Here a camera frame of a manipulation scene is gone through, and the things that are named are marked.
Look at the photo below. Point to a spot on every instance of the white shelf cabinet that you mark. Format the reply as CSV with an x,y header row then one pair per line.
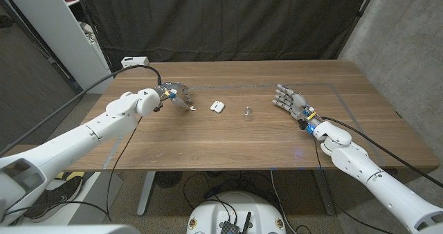
x,y
52,26

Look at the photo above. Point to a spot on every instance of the grey tape outline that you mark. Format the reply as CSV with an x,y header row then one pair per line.
x,y
242,86

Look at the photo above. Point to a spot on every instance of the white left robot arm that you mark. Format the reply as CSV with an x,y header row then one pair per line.
x,y
69,144

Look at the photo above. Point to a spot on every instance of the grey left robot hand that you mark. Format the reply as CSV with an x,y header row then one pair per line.
x,y
174,90

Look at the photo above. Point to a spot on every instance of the black round floor fan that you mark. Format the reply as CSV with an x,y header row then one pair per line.
x,y
168,178

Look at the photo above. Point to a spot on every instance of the white power strip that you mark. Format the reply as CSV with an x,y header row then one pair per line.
x,y
133,61

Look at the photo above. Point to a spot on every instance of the white airpods case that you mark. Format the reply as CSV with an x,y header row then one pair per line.
x,y
217,106

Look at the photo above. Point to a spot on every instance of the black sneaker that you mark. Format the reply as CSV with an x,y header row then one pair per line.
x,y
52,199

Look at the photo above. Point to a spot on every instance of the black antenna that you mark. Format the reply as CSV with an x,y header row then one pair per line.
x,y
246,222

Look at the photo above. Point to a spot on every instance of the white airpod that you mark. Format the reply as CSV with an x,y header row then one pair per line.
x,y
193,108

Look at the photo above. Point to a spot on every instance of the black electronics module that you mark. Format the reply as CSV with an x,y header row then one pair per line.
x,y
228,227

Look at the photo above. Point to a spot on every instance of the yellow and black floor item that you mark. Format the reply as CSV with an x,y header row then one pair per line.
x,y
69,175

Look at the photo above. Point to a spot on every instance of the black curtain backdrop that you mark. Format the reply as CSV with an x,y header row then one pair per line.
x,y
225,19

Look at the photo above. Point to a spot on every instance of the white table leg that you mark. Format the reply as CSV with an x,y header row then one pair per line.
x,y
145,192
325,192

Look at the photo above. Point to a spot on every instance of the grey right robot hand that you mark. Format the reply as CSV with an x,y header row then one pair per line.
x,y
297,104

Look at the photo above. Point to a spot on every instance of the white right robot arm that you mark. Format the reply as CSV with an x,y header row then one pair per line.
x,y
363,164

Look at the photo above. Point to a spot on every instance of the clear glass light bulb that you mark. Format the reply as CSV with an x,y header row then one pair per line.
x,y
247,114

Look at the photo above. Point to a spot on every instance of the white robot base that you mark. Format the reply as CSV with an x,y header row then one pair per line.
x,y
236,209

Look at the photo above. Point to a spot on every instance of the white robot torso edge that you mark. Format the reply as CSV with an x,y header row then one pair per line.
x,y
69,230

